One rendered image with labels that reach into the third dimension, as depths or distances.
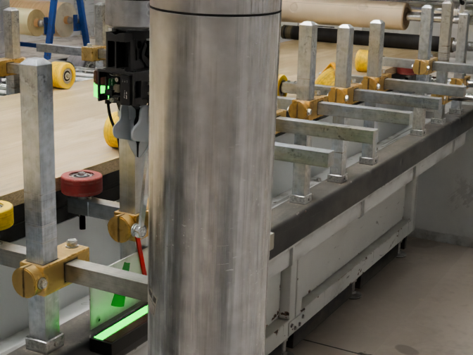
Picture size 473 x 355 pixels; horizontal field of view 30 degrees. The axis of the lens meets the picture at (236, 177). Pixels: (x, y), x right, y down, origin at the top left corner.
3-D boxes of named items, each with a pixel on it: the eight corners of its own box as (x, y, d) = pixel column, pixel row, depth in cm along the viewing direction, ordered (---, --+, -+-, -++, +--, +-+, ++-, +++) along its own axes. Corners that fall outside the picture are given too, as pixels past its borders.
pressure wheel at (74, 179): (111, 227, 175) (110, 170, 172) (86, 237, 169) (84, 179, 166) (79, 220, 179) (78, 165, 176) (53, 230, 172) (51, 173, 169)
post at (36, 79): (60, 349, 146) (52, 58, 133) (46, 357, 143) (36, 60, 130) (43, 344, 147) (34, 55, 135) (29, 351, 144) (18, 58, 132)
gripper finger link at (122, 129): (106, 159, 144) (105, 103, 142) (127, 153, 149) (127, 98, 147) (122, 162, 143) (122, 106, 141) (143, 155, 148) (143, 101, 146)
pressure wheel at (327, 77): (331, 95, 282) (347, 78, 278) (321, 99, 275) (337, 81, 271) (318, 82, 283) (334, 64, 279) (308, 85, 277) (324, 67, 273)
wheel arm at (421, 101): (441, 108, 238) (443, 95, 237) (438, 110, 235) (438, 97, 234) (275, 89, 261) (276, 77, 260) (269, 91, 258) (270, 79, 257)
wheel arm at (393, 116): (412, 123, 217) (414, 109, 216) (408, 126, 214) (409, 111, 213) (234, 101, 240) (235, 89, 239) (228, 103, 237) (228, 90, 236)
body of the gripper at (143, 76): (96, 105, 141) (95, 29, 138) (127, 98, 148) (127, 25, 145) (135, 110, 137) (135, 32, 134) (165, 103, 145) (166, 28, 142)
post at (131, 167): (146, 322, 168) (146, 70, 156) (135, 328, 165) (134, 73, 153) (131, 318, 170) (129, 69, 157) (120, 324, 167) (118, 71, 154)
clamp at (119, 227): (171, 225, 170) (171, 200, 168) (129, 245, 158) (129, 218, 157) (146, 220, 172) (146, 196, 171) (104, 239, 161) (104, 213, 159)
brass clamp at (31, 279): (93, 275, 149) (92, 247, 147) (39, 302, 137) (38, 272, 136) (64, 268, 151) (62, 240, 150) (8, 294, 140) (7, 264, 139)
